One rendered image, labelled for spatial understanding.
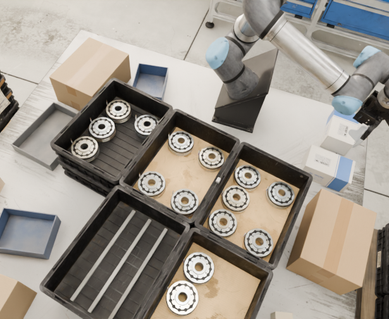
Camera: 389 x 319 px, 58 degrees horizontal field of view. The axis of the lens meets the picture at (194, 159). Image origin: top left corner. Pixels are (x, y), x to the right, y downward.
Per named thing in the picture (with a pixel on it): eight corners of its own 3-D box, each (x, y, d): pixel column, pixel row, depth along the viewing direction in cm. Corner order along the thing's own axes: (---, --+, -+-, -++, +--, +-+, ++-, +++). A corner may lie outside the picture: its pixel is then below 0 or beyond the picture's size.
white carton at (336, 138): (328, 116, 175) (336, 104, 168) (351, 125, 174) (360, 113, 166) (319, 146, 165) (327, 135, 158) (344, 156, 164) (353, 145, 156)
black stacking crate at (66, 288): (119, 198, 131) (117, 184, 121) (188, 237, 126) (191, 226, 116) (48, 295, 112) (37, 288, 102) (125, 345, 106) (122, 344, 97)
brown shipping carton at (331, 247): (340, 295, 131) (362, 287, 117) (285, 268, 134) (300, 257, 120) (356, 227, 146) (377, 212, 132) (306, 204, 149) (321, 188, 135)
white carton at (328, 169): (346, 171, 159) (355, 161, 152) (341, 192, 153) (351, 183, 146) (304, 154, 162) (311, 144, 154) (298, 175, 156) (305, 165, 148)
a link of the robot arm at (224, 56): (215, 80, 153) (197, 57, 145) (233, 57, 154) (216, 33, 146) (231, 83, 143) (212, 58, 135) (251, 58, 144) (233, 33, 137)
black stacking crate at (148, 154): (174, 125, 150) (174, 108, 141) (235, 156, 145) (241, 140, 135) (120, 197, 131) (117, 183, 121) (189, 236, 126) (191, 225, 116)
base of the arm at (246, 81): (236, 76, 162) (224, 61, 157) (263, 71, 151) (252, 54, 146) (224, 101, 157) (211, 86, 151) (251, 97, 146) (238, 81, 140)
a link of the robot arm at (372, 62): (350, 66, 103) (383, 86, 101) (372, 38, 104) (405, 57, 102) (342, 78, 111) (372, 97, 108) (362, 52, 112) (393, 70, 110)
